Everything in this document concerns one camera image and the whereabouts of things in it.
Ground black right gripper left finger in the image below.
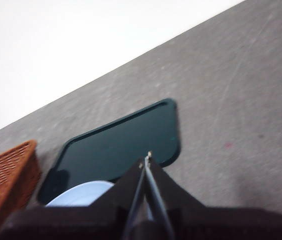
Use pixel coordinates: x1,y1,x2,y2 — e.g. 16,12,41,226
0,157,147,240

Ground dark green rectangular tray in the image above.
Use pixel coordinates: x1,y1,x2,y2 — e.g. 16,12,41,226
37,98,182,205

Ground brown wicker basket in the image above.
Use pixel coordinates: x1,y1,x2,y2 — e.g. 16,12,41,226
0,139,43,237

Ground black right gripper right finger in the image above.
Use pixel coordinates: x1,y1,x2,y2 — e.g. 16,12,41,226
144,151,282,240

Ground light blue round plate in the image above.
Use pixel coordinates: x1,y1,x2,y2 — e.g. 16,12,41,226
45,181,115,208

